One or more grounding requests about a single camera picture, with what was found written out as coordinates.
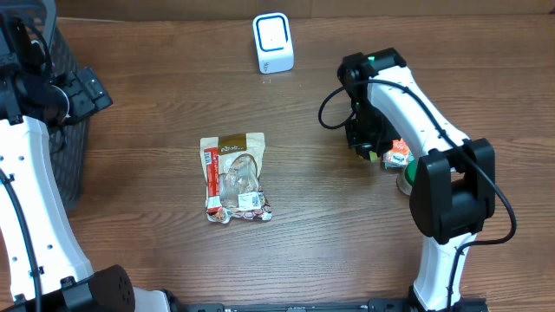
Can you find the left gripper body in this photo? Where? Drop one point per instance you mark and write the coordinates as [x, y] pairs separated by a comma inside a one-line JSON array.
[[81, 104]]

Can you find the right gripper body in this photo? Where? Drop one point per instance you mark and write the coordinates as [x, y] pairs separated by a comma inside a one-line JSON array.
[[371, 130]]

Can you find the yellow black item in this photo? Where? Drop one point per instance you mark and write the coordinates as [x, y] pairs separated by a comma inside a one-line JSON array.
[[373, 157]]

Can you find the orange snack packet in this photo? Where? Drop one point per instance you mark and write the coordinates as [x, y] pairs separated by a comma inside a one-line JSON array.
[[398, 156]]

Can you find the green lid jar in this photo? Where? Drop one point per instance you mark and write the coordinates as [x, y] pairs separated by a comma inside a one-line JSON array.
[[406, 178]]

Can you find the brown snack pouch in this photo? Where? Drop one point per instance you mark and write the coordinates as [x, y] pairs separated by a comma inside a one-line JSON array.
[[240, 163]]

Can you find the red item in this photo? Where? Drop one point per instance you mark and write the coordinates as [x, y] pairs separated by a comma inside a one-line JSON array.
[[211, 157]]

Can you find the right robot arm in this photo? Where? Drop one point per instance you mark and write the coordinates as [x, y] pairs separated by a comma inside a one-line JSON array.
[[449, 193]]

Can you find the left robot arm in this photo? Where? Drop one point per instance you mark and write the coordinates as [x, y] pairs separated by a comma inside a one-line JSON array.
[[48, 269]]

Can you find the white barcode scanner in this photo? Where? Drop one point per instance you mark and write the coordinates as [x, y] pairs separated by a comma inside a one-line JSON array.
[[273, 41]]

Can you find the grey plastic mesh basket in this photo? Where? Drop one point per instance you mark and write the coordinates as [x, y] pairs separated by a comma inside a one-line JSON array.
[[68, 146]]

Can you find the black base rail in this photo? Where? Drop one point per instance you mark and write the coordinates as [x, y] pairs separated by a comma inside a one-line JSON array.
[[372, 305]]

